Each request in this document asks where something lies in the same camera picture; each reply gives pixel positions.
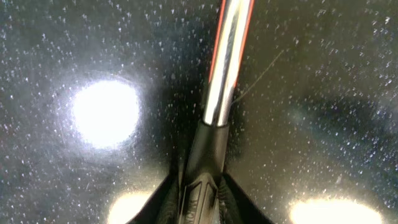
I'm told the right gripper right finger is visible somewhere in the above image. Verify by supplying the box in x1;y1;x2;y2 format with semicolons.
216;172;275;224

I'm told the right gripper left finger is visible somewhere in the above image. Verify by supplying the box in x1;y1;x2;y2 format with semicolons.
127;173;188;224

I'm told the hammer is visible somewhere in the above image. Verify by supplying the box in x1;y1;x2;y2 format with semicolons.
177;0;256;224

